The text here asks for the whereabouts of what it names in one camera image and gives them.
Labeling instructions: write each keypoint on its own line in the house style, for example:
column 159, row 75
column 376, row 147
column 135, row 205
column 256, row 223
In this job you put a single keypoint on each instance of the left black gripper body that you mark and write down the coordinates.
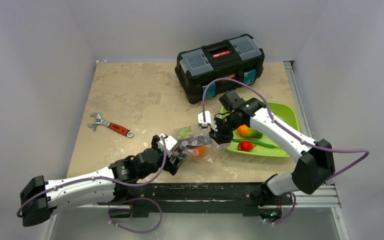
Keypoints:
column 169, row 166

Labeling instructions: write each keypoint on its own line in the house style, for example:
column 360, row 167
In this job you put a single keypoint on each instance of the green fake apple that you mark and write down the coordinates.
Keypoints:
column 184, row 132

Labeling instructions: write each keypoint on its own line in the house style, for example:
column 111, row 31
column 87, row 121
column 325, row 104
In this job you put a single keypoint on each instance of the red handled adjustable wrench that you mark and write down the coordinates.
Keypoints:
column 98, row 120

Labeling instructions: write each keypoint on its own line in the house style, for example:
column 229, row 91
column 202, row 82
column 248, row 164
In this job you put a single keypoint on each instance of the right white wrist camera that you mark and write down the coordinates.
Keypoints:
column 206, row 119

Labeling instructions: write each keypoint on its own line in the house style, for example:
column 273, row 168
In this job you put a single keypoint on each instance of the clear zip top bag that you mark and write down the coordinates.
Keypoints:
column 212, row 154

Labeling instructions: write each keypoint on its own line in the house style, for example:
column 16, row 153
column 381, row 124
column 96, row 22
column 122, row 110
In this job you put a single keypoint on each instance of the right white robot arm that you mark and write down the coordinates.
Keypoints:
column 314, row 159

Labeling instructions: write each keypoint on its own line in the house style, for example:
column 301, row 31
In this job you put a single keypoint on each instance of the green orange fake mango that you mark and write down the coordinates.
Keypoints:
column 248, row 133

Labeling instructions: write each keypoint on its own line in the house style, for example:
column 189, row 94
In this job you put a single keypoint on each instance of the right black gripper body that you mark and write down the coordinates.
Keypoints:
column 218, row 129

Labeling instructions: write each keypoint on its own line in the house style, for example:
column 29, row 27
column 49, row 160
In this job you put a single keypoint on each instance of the black metal base frame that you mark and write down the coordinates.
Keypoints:
column 245, row 198

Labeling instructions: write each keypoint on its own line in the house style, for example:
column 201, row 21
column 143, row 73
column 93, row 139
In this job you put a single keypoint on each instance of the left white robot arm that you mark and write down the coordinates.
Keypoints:
column 40, row 198

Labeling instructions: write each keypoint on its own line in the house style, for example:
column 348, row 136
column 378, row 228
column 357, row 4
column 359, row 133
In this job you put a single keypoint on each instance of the green fake bean pod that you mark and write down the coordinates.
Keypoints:
column 254, row 142

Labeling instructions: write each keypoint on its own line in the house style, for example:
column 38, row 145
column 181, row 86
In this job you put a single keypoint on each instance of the dark purple fake grapes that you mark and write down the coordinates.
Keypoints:
column 186, row 145

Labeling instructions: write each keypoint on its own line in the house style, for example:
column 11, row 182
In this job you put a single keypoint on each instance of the black plastic toolbox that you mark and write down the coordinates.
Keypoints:
column 213, row 69

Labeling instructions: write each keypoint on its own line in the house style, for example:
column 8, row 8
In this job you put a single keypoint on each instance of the orange fake fruit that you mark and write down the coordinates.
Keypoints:
column 198, row 151

